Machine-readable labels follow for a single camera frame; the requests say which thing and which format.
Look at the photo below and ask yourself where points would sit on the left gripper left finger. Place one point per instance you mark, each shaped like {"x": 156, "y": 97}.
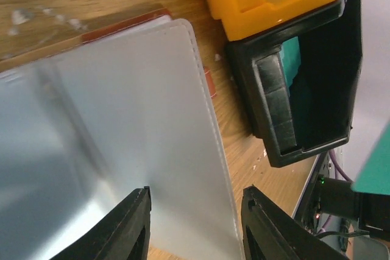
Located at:
{"x": 124, "y": 233}

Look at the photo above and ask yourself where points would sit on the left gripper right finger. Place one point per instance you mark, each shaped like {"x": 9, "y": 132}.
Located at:
{"x": 270, "y": 233}

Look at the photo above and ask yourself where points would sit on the brown leather card holder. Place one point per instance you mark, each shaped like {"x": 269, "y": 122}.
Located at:
{"x": 86, "y": 121}

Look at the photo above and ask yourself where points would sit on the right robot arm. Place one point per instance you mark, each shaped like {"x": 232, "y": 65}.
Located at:
{"x": 370, "y": 211}

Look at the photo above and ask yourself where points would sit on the black bin with teal item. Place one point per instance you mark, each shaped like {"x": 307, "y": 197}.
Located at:
{"x": 315, "y": 113}

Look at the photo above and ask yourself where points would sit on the teal item in bin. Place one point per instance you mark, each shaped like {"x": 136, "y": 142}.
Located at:
{"x": 290, "y": 58}

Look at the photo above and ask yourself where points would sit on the aluminium front rail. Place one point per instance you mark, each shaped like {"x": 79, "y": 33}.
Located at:
{"x": 306, "y": 212}

